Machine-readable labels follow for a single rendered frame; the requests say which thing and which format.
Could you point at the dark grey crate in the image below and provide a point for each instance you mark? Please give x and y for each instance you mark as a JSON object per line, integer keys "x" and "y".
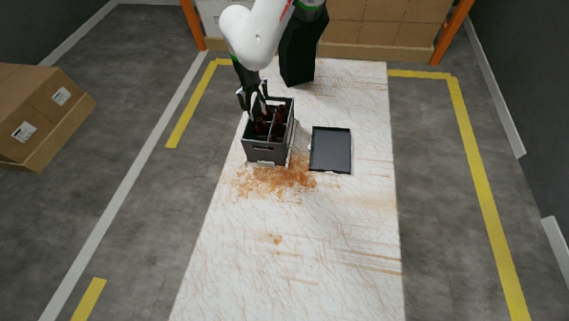
{"x": 255, "y": 147}

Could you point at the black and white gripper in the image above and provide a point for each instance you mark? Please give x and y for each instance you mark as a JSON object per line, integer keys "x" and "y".
{"x": 252, "y": 80}

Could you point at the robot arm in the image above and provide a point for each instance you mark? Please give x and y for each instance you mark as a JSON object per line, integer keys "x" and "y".
{"x": 253, "y": 45}

